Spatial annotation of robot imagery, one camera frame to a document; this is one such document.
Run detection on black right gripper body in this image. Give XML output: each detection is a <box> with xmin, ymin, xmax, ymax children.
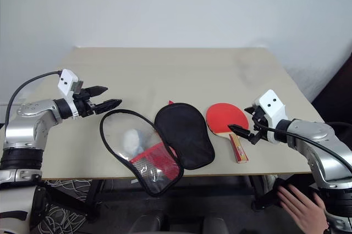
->
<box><xmin>250</xmin><ymin>106</ymin><xmax>272</xmax><ymax>145</ymax></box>

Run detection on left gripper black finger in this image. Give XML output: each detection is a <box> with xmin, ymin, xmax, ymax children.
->
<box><xmin>93</xmin><ymin>98</ymin><xmax>123</xmax><ymax>115</ymax></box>
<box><xmin>85</xmin><ymin>85</ymin><xmax>108</xmax><ymax>98</ymax></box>

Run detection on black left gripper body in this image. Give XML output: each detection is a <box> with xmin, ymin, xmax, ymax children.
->
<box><xmin>73</xmin><ymin>87</ymin><xmax>97</xmax><ymax>118</ymax></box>

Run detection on red table tennis paddle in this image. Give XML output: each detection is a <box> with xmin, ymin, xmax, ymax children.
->
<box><xmin>205</xmin><ymin>102</ymin><xmax>250</xmax><ymax>164</ymax></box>

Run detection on person's bare hand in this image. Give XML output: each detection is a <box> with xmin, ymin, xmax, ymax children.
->
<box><xmin>276</xmin><ymin>185</ymin><xmax>330</xmax><ymax>234</ymax></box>

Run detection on black metal table leg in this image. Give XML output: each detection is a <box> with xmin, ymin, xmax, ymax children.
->
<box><xmin>42</xmin><ymin>179</ymin><xmax>107</xmax><ymax>223</ymax></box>
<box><xmin>246</xmin><ymin>175</ymin><xmax>266</xmax><ymax>212</ymax></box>

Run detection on black object under hand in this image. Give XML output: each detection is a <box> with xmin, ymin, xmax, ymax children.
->
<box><xmin>260</xmin><ymin>175</ymin><xmax>323</xmax><ymax>210</ymax></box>

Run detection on dark rounded shape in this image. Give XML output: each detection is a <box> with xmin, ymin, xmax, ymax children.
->
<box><xmin>201</xmin><ymin>217</ymin><xmax>229</xmax><ymax>234</ymax></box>
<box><xmin>128</xmin><ymin>213</ymin><xmax>166</xmax><ymax>234</ymax></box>

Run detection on white robot body panel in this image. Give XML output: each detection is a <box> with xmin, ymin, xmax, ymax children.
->
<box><xmin>0</xmin><ymin>186</ymin><xmax>38</xmax><ymax>234</ymax></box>

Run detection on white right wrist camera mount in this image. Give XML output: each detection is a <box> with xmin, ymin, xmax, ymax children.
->
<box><xmin>252</xmin><ymin>89</ymin><xmax>287</xmax><ymax>144</ymax></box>

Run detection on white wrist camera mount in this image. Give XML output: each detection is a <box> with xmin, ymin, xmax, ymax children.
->
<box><xmin>252</xmin><ymin>89</ymin><xmax>287</xmax><ymax>144</ymax></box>
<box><xmin>57</xmin><ymin>69</ymin><xmax>84</xmax><ymax>119</ymax></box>

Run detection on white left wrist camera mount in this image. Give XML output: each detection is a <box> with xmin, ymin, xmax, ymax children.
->
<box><xmin>57</xmin><ymin>69</ymin><xmax>84</xmax><ymax>119</ymax></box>

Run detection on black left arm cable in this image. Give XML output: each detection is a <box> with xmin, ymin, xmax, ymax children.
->
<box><xmin>4</xmin><ymin>70</ymin><xmax>63</xmax><ymax>130</ymax></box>

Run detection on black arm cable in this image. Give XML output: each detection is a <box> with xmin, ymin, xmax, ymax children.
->
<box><xmin>4</xmin><ymin>70</ymin><xmax>63</xmax><ymax>130</ymax></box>
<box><xmin>257</xmin><ymin>121</ymin><xmax>352</xmax><ymax>173</ymax></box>

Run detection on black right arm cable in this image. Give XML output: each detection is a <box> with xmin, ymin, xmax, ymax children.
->
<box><xmin>257</xmin><ymin>121</ymin><xmax>352</xmax><ymax>173</ymax></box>

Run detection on tangled white cables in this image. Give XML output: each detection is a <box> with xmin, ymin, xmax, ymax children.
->
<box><xmin>37</xmin><ymin>179</ymin><xmax>94</xmax><ymax>233</ymax></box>

